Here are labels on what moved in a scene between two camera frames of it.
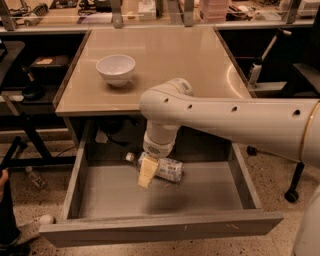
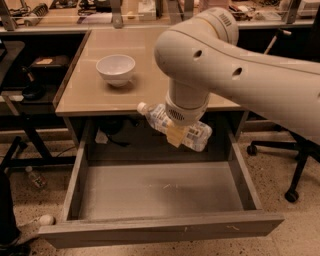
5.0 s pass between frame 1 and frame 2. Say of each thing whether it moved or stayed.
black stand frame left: stayed
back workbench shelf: stayed
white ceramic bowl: stayed
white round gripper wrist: moved
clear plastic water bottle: moved
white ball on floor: stayed
